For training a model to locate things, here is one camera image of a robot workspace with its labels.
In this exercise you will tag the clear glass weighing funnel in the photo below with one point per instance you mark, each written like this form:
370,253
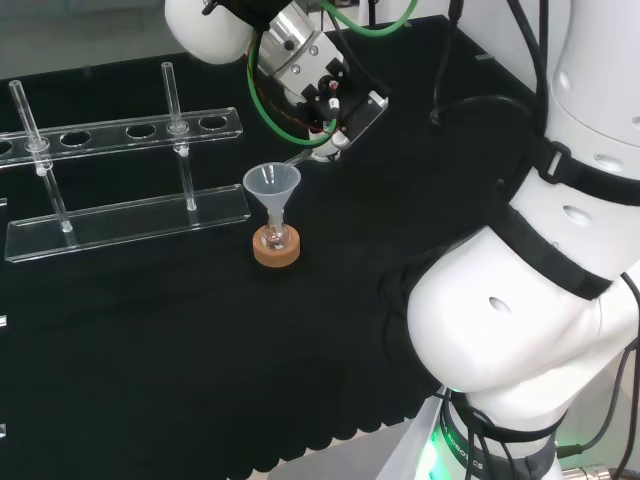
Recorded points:
299,158

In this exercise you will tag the round-bottom glass flask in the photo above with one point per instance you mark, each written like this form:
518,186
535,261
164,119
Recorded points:
276,236

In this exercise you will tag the clear plastic funnel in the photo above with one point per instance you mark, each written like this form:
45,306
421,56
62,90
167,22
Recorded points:
271,182

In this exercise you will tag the clear funnel stand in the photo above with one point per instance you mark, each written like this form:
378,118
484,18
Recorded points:
125,225

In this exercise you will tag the black bench cloth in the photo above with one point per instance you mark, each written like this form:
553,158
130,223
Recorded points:
165,330

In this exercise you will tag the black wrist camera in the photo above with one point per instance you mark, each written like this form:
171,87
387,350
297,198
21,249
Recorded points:
367,112

